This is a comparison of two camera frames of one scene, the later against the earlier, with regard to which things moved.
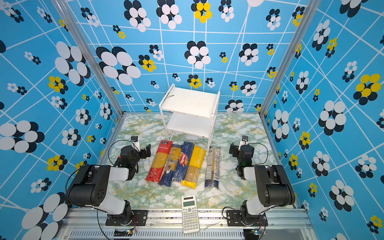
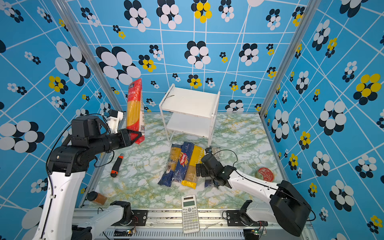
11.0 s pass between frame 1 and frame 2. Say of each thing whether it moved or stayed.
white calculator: stayed
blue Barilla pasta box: stayed
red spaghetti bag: moved
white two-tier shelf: stayed
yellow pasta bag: stayed
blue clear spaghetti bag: stayed
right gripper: moved
